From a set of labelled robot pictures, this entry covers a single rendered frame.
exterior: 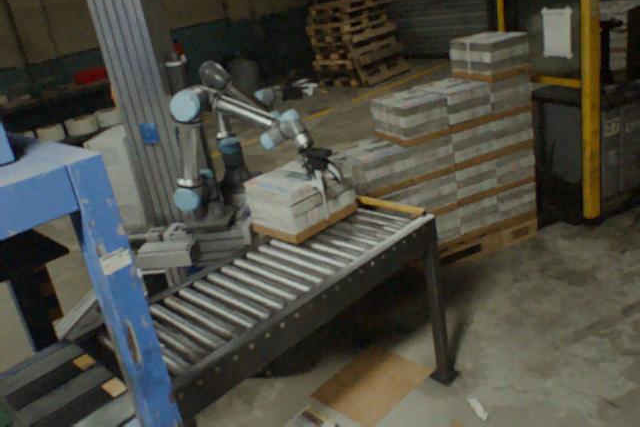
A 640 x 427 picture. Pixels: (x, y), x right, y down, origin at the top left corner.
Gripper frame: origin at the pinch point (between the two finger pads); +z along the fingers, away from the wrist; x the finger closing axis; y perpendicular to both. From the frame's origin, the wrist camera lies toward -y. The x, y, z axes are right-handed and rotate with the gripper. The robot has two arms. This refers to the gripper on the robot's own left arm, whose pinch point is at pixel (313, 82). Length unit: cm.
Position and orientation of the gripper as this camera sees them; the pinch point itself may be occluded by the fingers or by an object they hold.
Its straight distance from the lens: 342.1
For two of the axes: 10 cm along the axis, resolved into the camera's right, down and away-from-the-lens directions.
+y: 1.2, 8.8, 4.5
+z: 9.4, -2.5, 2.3
